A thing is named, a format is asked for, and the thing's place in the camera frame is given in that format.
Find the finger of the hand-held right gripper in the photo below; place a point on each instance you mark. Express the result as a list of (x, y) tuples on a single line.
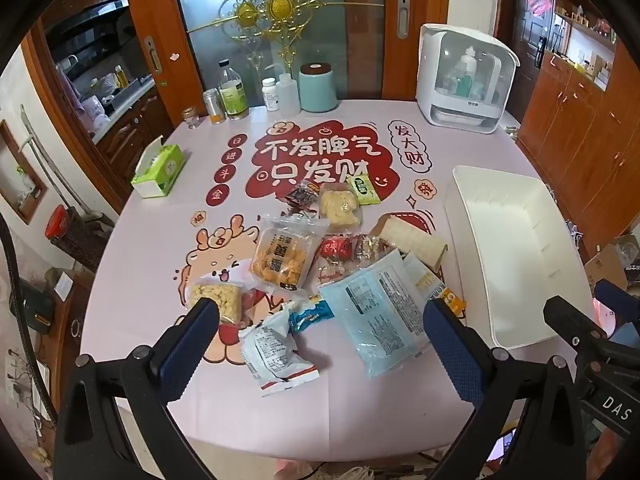
[(619, 296), (567, 316)]

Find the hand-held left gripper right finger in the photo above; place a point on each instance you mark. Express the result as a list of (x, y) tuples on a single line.
[(450, 347)]

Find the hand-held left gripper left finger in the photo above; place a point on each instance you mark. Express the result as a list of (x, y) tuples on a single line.
[(192, 345)]

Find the puffed corn packet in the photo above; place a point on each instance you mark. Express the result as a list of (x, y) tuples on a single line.
[(220, 300)]

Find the white orange oat bar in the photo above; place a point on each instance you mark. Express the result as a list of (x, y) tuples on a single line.
[(425, 280)]

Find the light blue large packet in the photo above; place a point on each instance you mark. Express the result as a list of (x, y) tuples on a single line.
[(380, 320)]

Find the white red-edged snack packet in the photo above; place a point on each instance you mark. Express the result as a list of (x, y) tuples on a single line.
[(275, 360)]

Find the white plastic bin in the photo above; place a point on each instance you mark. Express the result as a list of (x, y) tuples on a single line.
[(505, 240)]

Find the beige snack bar packet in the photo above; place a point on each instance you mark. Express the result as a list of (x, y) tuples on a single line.
[(410, 237)]

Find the small blue snack packet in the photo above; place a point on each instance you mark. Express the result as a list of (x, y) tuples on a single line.
[(310, 317)]

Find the clear brown candy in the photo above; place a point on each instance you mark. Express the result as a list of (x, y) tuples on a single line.
[(372, 249)]

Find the orange cracker packet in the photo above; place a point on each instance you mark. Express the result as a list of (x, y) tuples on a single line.
[(282, 257)]

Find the red candy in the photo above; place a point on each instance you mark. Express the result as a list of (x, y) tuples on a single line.
[(336, 249)]

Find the puffed rice cake packet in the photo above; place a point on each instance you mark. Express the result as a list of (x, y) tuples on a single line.
[(340, 207)]

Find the green snack packet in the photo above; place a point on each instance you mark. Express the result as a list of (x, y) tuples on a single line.
[(364, 190)]

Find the red-brown candy packet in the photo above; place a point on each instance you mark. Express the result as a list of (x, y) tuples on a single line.
[(302, 196)]

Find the cardboard box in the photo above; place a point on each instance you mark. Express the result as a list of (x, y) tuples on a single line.
[(607, 262)]

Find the black handbag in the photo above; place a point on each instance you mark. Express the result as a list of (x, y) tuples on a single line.
[(35, 305)]

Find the red-lidded jar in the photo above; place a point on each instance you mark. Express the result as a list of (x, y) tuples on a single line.
[(65, 227)]

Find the green tissue box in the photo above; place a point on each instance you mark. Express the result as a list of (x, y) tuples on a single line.
[(157, 170)]

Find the small glass jar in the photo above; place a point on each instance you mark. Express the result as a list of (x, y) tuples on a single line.
[(191, 119)]

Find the white countertop storage cabinet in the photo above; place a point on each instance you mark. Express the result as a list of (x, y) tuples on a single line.
[(450, 110)]

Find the metal can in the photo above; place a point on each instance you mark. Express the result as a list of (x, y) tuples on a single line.
[(213, 107)]

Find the green-labelled glass bottle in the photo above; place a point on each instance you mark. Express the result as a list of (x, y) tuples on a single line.
[(233, 95)]

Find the white pill bottle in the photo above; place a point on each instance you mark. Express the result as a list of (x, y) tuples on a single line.
[(270, 96)]

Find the translucent squeeze bottle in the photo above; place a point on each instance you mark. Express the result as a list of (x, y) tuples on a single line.
[(288, 95)]

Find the white teal-labelled bottle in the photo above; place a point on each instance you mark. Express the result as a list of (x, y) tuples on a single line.
[(468, 67)]

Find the teal canister with brown lid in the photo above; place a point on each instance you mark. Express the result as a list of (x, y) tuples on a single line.
[(318, 90)]

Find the dark entry door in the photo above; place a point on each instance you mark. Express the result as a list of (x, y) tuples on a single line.
[(527, 25)]

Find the gold-ornamented glass sliding door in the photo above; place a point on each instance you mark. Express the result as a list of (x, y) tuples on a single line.
[(280, 10)]

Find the wooden wall cabinet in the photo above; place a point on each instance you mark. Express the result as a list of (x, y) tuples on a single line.
[(585, 125)]

